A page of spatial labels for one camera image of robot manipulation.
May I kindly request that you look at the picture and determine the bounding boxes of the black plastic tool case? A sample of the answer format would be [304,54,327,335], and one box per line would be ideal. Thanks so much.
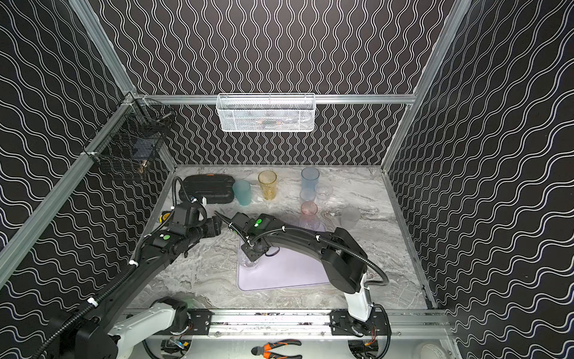
[179,174,236,204]

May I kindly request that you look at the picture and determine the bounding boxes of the tall blue plastic cup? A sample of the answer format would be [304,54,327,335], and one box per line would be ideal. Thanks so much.
[300,167,321,191]

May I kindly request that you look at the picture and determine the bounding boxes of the teal textured plastic cup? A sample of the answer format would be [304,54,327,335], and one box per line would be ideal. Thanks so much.
[233,180,252,206]

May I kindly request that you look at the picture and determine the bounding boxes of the white wire mesh basket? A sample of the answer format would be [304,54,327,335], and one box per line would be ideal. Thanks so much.
[216,93,317,133]

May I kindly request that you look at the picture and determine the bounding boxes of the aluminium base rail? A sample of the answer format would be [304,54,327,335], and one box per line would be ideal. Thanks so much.
[181,309,450,340]

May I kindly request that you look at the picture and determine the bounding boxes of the clear glass centre right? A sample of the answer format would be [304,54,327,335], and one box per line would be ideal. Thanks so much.
[315,182,333,201]

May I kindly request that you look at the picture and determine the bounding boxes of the tall yellow plastic cup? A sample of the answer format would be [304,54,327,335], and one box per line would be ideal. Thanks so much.
[258,170,277,200]

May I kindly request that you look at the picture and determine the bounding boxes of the lavender plastic tray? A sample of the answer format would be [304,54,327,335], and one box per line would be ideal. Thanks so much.
[237,218,329,292]

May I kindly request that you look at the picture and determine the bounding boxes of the black wire basket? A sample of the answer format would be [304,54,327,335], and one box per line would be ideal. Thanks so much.
[83,92,176,180]

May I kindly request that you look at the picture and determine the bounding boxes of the clear faceted glass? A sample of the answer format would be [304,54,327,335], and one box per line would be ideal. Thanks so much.
[299,215,321,231]

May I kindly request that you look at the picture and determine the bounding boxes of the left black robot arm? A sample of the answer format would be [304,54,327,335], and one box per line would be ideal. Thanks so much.
[33,188,222,358]

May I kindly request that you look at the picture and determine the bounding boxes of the yellow black tape measure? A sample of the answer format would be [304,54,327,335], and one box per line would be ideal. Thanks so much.
[159,211,171,224]

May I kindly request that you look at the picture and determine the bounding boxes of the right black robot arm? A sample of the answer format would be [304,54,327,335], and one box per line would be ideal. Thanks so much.
[215,211,390,337]

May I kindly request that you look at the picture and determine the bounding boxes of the orange black pliers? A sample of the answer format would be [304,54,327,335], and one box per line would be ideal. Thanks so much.
[250,339,303,359]

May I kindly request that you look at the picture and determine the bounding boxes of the white round object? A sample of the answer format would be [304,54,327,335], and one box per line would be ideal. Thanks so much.
[413,343,448,359]

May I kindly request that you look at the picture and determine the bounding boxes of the small pink plastic cup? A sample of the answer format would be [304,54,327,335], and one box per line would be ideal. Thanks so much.
[300,201,318,216]

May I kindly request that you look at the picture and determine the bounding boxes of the frosted white plastic cup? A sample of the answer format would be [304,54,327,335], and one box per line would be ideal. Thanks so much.
[340,206,361,230]

